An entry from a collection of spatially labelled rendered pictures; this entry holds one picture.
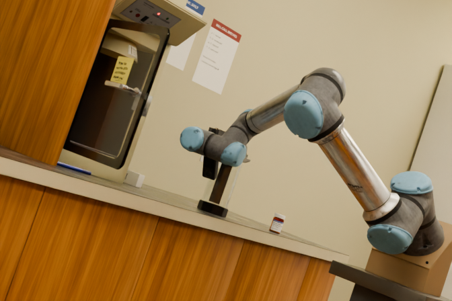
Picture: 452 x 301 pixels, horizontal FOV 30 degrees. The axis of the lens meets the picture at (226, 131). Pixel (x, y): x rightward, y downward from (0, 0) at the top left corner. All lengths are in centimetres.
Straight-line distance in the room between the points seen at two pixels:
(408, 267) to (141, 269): 78
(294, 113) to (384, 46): 254
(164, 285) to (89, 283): 31
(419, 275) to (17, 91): 128
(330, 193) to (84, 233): 250
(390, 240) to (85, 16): 105
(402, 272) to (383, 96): 239
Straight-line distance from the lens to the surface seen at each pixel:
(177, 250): 257
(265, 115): 250
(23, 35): 260
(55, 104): 240
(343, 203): 473
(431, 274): 254
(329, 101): 223
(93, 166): 260
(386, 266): 257
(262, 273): 297
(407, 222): 236
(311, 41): 412
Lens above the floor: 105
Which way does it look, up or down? 3 degrees up
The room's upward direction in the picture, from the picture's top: 19 degrees clockwise
